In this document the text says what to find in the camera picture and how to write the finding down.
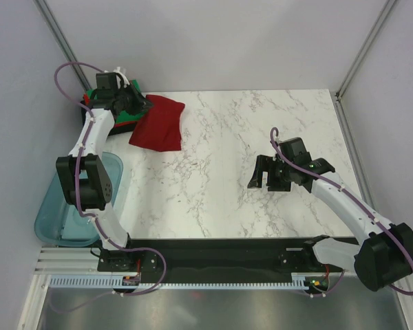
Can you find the right aluminium frame post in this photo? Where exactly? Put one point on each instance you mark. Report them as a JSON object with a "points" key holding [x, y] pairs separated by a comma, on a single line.
{"points": [[365, 48]]}

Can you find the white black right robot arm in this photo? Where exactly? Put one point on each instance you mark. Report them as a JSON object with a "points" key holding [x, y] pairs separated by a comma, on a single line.
{"points": [[383, 254]]}

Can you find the aluminium frame post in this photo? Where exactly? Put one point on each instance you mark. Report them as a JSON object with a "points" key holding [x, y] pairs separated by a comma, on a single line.
{"points": [[59, 36], [365, 48]]}

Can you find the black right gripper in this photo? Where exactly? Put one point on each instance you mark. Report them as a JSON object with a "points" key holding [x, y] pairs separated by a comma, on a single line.
{"points": [[263, 163]]}

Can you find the folded green t shirt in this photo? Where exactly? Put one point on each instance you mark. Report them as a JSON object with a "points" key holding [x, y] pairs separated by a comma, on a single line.
{"points": [[123, 119]]}

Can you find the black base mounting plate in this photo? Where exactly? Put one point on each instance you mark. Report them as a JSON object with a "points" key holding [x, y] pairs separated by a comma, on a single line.
{"points": [[225, 260]]}

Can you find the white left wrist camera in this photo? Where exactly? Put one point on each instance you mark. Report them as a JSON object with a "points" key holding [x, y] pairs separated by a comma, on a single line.
{"points": [[120, 72]]}

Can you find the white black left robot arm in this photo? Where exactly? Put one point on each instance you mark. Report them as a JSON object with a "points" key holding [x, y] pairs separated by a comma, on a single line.
{"points": [[84, 179]]}

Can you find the dark red t shirt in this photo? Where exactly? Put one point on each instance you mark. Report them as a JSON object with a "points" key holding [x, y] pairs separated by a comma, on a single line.
{"points": [[159, 128]]}

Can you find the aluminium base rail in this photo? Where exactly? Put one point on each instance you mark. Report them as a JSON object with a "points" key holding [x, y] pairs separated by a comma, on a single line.
{"points": [[66, 260]]}

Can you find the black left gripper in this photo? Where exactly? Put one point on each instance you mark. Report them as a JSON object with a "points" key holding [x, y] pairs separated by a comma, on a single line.
{"points": [[141, 102]]}

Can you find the left aluminium frame post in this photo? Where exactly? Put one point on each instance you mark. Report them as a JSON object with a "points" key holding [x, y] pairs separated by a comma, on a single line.
{"points": [[59, 36]]}

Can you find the clear blue plastic bin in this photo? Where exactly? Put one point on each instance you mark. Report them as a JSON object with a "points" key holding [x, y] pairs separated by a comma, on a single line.
{"points": [[59, 223]]}

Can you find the white slotted cable duct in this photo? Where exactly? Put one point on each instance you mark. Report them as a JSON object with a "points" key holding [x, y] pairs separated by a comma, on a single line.
{"points": [[118, 282]]}

